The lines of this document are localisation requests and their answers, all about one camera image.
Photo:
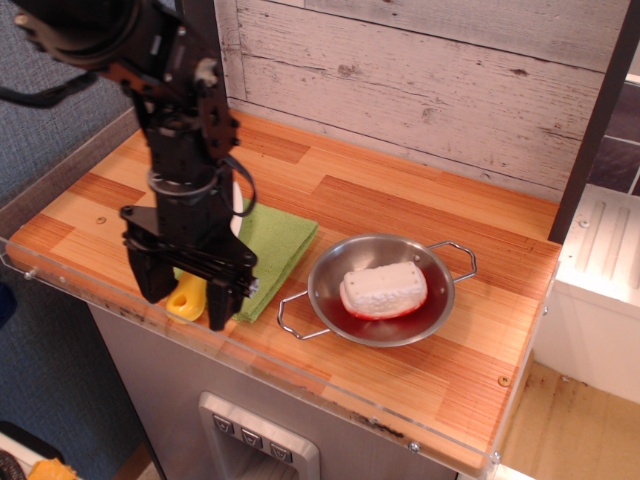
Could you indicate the orange object bottom left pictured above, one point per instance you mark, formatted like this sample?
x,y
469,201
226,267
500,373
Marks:
x,y
52,469

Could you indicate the clear acrylic table guard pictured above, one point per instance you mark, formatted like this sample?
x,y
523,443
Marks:
x,y
440,379

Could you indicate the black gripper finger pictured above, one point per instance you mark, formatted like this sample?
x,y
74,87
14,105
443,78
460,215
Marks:
x,y
224,299
154,273

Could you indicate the yellow handled toy knife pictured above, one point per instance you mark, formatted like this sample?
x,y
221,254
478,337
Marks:
x,y
188,300

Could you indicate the dark woven object bottom left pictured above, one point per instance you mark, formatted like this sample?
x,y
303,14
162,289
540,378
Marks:
x,y
10,468

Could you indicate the white toy sink unit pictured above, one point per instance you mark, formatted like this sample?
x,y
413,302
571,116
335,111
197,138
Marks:
x,y
590,326

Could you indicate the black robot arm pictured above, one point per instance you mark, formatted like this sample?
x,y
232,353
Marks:
x,y
175,80

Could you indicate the silver metal bowl with handles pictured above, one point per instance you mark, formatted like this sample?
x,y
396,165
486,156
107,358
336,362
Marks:
x,y
370,251

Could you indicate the white red toy food piece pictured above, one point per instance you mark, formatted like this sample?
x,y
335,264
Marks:
x,y
384,292

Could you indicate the silver dispenser button panel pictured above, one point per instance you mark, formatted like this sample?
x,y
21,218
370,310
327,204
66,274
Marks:
x,y
247,445

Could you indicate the dark right shelf post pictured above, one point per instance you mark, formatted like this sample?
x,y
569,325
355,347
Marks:
x,y
614,79

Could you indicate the grey toy fridge cabinet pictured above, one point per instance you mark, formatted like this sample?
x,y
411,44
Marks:
x,y
165,375

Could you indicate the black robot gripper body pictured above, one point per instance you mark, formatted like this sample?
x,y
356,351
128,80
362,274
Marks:
x,y
196,228

